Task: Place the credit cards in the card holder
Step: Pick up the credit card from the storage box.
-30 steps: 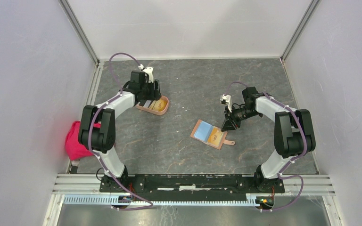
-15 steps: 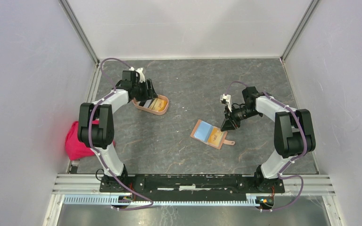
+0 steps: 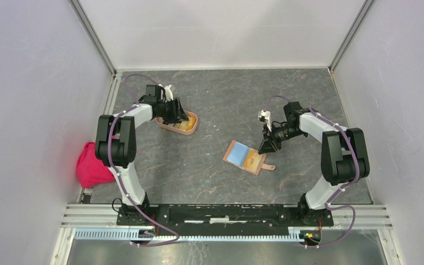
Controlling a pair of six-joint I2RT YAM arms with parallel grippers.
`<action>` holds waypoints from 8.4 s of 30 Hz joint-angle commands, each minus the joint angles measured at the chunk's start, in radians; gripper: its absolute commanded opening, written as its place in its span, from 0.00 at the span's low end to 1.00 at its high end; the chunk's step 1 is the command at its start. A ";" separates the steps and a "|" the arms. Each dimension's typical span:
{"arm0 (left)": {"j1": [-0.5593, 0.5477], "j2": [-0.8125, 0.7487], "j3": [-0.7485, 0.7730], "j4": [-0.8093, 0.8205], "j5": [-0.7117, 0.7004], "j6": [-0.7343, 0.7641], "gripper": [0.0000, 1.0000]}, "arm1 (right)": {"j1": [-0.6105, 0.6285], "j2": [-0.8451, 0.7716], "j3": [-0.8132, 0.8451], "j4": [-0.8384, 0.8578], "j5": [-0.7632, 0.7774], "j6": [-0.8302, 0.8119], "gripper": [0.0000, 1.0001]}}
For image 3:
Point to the white toothed cable duct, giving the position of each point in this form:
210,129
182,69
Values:
129,234

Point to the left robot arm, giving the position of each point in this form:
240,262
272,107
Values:
116,145

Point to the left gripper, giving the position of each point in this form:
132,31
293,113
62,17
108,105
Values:
178,115

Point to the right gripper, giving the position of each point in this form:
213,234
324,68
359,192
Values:
266,146

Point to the gold credit card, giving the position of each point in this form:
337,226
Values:
185,125

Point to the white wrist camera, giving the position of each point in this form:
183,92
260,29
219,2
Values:
168,93
264,116

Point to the tan leather card holder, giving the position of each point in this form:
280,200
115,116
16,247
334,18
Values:
264,165

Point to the blue credit card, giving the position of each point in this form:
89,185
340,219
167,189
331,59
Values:
238,154

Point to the pink oval tray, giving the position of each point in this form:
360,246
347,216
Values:
190,115

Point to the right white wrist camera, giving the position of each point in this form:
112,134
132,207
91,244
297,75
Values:
264,116

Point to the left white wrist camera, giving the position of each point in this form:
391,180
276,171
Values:
168,93

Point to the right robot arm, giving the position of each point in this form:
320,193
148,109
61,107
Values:
344,158

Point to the orange credit card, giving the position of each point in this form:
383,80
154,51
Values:
253,162

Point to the red crumpled cloth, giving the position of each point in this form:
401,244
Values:
91,171

